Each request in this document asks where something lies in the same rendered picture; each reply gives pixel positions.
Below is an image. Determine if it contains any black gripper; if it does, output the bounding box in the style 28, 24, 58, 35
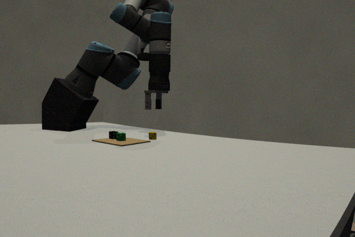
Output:
137, 40, 171, 109

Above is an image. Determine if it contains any black die with white pips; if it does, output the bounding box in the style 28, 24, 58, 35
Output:
109, 131, 118, 139

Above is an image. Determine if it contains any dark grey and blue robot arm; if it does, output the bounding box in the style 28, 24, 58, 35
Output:
64, 0, 173, 98

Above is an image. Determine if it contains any tan square mat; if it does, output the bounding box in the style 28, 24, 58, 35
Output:
92, 138, 151, 147

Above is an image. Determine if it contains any yellow die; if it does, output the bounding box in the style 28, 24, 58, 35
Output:
149, 132, 156, 139

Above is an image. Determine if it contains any green die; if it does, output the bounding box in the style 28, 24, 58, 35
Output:
116, 133, 126, 141

